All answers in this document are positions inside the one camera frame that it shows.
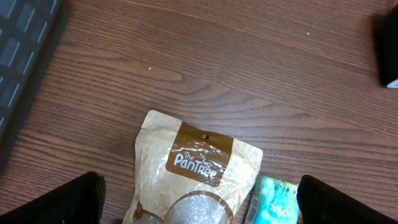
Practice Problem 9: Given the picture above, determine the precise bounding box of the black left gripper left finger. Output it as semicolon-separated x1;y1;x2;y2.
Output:
1;171;106;224

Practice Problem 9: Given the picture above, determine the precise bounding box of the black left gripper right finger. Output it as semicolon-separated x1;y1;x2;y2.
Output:
297;175;397;224

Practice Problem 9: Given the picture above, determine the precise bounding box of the teal tissue packet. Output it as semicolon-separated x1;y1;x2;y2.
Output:
244;175;300;224

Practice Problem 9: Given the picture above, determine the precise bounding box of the white packet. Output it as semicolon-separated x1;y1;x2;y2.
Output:
123;110;263;223

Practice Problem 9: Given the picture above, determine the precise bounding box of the white barcode scanner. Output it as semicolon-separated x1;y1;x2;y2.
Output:
379;6;397;89

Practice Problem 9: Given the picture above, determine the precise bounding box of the grey plastic mesh basket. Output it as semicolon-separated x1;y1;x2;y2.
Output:
1;0;69;169

